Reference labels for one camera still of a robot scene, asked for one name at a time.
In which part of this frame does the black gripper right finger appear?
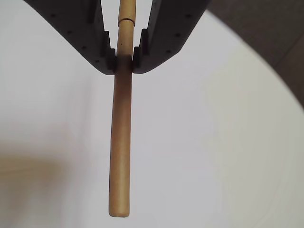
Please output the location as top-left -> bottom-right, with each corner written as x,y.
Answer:
132,0 -> 212,75

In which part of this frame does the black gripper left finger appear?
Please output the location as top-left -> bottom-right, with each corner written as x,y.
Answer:
23,0 -> 117,76

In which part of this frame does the tan wooden pen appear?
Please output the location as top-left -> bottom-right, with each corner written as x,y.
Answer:
108,0 -> 137,218

